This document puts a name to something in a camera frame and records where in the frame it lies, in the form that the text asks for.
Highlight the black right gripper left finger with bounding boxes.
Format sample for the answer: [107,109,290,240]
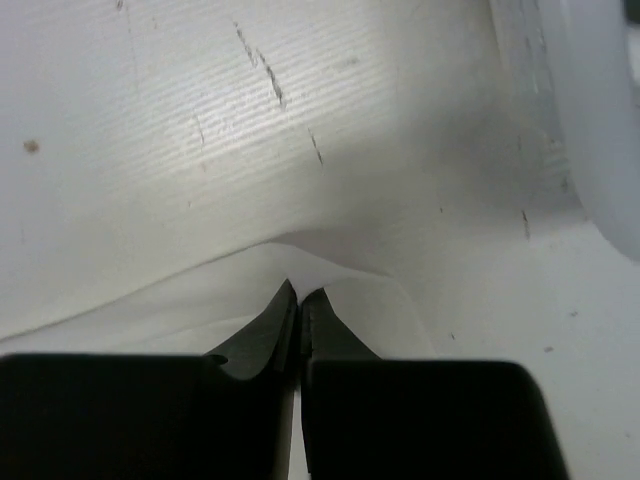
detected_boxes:
[1,283,297,479]

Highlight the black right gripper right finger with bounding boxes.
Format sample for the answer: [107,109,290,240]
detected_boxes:
[299,290,569,479]

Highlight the white red print t shirt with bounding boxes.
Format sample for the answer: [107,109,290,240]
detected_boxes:
[1,243,435,358]

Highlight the white plastic basket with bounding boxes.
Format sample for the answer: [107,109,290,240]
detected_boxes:
[490,1,639,260]

